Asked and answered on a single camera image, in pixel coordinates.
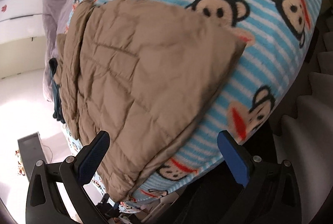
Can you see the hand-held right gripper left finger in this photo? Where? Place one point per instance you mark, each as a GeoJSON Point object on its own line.
{"type": "Point", "coordinates": [93, 152]}

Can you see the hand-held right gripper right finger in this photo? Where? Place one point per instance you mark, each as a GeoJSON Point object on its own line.
{"type": "Point", "coordinates": [232, 153]}

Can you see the tan puffer jacket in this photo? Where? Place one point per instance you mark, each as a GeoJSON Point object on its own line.
{"type": "Point", "coordinates": [130, 70]}

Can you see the dark blue jeans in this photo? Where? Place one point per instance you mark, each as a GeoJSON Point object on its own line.
{"type": "Point", "coordinates": [56, 94]}

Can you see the small toys on television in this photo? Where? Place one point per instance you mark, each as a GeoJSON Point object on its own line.
{"type": "Point", "coordinates": [19, 161]}

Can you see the blue striped monkey-print blanket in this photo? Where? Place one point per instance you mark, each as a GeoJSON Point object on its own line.
{"type": "Point", "coordinates": [260, 70]}

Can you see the white wardrobe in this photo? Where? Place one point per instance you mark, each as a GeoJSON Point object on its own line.
{"type": "Point", "coordinates": [20, 6]}

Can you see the wall-mounted television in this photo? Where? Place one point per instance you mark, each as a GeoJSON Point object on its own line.
{"type": "Point", "coordinates": [31, 146]}

